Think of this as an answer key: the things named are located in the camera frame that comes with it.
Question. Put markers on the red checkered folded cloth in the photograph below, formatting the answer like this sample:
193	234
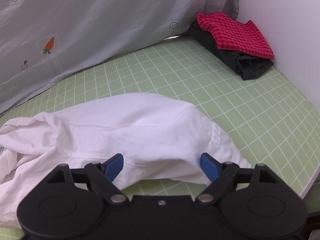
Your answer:
230	34

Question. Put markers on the grey carrot print storage bag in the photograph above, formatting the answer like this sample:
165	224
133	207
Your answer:
44	41

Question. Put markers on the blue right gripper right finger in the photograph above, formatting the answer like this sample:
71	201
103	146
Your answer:
216	171

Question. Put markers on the green grid cutting mat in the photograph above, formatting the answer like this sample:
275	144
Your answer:
269	119

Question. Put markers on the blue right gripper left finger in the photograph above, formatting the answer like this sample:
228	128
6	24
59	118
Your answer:
106	171

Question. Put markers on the white pants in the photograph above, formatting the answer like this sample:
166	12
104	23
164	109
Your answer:
159	138

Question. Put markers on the black folded garment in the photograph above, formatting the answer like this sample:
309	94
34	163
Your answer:
246	66

